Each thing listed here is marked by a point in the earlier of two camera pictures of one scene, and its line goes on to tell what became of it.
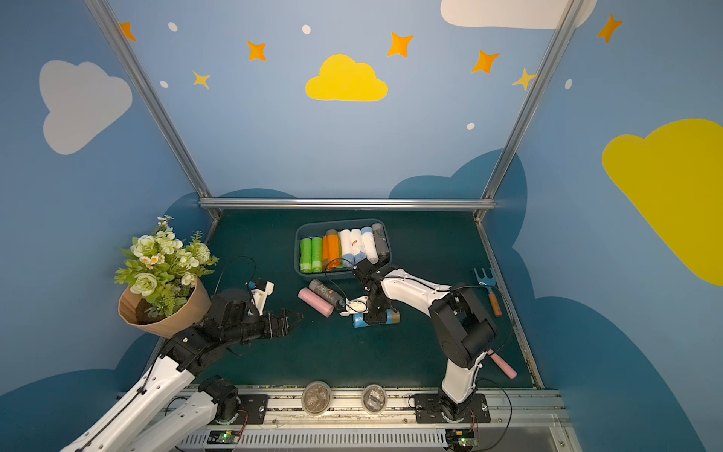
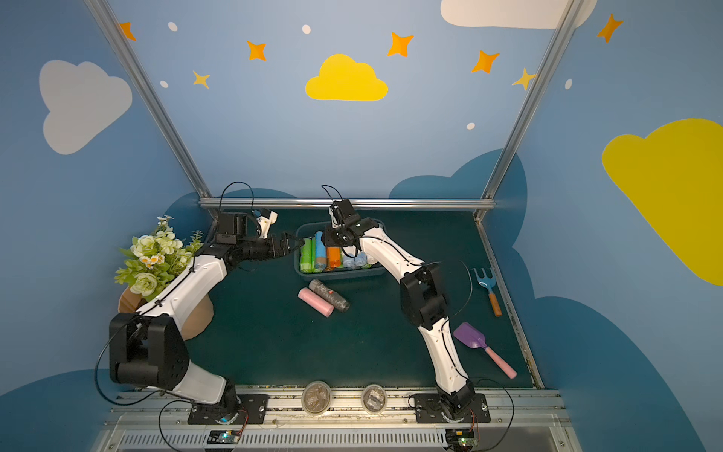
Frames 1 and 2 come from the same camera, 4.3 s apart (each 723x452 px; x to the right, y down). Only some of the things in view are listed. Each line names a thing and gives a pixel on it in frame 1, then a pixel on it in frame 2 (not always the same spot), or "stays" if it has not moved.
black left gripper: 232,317 → 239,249
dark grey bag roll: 335,299 stays
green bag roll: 306,255 stays
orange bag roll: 333,250 stays
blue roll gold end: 393,316 → 320,252
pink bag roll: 315,301 stays
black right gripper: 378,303 → 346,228
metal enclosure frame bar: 344,203 stays
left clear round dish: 316,397 stays
